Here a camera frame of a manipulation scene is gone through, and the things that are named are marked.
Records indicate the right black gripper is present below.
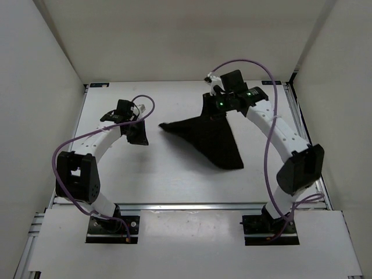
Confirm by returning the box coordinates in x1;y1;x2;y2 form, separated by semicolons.
199;92;234;124

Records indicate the black skirt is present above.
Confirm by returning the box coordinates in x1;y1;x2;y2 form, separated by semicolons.
158;92;244;171

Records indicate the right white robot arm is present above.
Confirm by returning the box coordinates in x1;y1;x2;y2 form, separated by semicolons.
201;87;324;233

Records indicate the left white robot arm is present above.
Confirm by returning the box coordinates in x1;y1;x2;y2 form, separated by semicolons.
56;102;149;233

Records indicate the right blue corner label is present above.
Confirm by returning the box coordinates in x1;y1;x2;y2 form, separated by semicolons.
261;80;282;85

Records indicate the blue corner label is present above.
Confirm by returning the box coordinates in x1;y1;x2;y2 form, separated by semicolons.
261;80;282;85
90;83;110;88

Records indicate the left blue corner label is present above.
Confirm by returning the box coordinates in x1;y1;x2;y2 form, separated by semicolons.
90;83;110;88

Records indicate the white front board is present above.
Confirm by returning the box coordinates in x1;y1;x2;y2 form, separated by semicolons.
29;208;362;278

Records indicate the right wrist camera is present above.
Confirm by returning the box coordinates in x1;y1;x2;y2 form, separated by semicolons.
204;70;248;95

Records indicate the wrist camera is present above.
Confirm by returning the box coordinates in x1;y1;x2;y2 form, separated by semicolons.
204;70;248;95
115;99;145;122

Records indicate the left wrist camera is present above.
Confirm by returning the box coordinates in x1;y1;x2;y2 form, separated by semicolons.
115;99;145;122

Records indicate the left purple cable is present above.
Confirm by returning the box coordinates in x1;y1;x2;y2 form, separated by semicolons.
52;94;155;216

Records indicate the purple cable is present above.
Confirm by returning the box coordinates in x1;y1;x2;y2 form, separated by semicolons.
52;94;155;216
210;59;325;241

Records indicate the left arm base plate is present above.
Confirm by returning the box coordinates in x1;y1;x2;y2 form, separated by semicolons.
85;215;140;244

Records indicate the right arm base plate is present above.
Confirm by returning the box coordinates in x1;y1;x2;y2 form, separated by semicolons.
240;208;300;246

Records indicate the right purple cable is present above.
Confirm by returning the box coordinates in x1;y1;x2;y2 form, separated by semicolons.
210;59;325;241

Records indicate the aluminium table frame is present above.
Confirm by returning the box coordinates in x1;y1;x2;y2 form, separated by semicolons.
13;69;364;279

